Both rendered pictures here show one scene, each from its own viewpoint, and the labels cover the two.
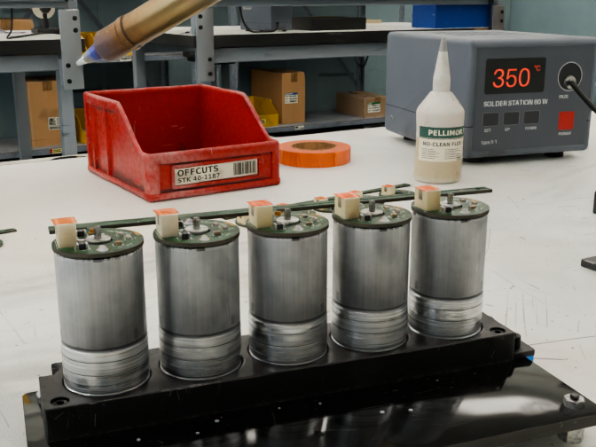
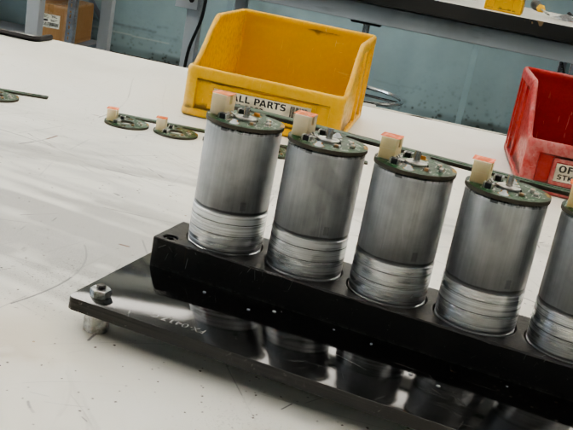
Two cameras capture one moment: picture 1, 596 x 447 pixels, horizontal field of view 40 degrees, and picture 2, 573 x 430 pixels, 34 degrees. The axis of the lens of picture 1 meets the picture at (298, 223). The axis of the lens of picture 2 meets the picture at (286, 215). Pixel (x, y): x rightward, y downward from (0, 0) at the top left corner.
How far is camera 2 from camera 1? 0.14 m
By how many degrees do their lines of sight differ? 37
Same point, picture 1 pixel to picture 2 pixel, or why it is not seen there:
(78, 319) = (202, 175)
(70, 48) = not seen: outside the picture
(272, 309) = (365, 238)
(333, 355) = (413, 310)
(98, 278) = (221, 144)
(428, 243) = (558, 241)
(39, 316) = not seen: hidden behind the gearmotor
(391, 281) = (490, 260)
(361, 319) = (452, 287)
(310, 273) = (406, 216)
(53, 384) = (183, 229)
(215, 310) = (309, 214)
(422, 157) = not seen: outside the picture
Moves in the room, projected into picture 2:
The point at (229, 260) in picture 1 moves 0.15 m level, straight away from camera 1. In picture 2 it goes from (334, 172) to (527, 137)
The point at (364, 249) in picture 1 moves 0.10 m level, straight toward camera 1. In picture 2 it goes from (472, 216) to (199, 253)
